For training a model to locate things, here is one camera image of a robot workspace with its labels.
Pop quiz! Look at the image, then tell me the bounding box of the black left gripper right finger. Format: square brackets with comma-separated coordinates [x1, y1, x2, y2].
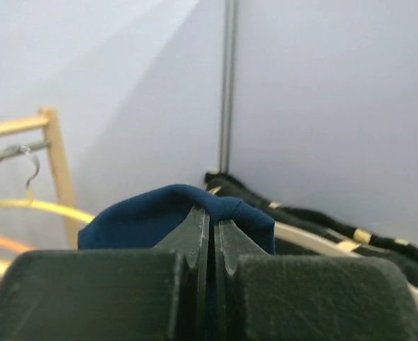
[214, 221, 418, 341]

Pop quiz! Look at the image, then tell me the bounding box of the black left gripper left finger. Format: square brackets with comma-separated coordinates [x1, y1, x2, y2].
[0, 207, 209, 341]

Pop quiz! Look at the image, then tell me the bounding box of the cream hanger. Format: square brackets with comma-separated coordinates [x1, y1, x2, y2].
[274, 222, 418, 307]

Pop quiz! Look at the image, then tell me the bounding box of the navy blue t shirt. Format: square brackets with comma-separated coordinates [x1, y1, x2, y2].
[77, 184, 275, 254]

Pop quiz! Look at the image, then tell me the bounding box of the yellow hanger with metal hook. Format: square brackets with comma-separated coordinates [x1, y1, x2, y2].
[0, 144, 95, 224]

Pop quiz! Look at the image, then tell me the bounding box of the orange hanger with metal hook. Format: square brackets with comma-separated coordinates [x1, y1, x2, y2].
[0, 236, 33, 253]

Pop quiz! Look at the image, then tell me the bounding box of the black floral blanket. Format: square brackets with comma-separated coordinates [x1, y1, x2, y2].
[204, 172, 418, 288]

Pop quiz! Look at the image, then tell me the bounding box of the wooden clothes rack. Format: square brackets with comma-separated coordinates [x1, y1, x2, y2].
[0, 107, 83, 249]

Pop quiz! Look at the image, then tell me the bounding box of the metal corner post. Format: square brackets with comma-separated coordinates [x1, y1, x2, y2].
[218, 0, 239, 173]

